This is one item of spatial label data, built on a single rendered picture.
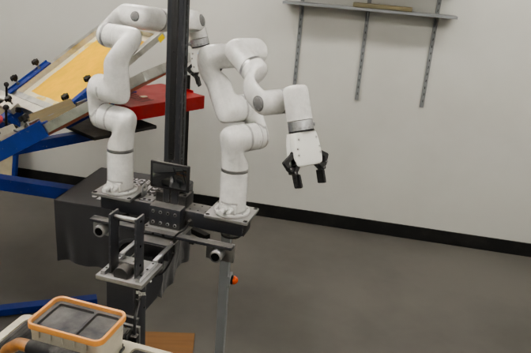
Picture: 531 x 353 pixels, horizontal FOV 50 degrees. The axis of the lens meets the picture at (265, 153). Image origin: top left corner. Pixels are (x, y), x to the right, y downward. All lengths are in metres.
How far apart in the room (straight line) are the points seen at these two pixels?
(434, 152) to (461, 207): 0.49
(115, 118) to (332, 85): 2.56
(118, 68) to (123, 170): 0.37
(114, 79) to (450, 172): 3.09
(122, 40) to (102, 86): 0.18
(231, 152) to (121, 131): 0.41
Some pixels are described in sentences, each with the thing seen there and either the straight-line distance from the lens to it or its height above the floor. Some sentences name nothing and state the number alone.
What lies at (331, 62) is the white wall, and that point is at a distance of 4.31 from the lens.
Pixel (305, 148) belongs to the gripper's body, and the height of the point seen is 1.48.
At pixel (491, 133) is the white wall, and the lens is 4.48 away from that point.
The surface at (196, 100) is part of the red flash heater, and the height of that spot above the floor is 1.08.
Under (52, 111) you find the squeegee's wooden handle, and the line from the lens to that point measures 2.70.
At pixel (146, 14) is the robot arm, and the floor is 1.77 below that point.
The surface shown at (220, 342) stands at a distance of 2.71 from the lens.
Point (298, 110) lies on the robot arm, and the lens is 1.61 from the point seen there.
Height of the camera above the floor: 1.96
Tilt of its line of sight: 18 degrees down
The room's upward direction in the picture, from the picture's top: 5 degrees clockwise
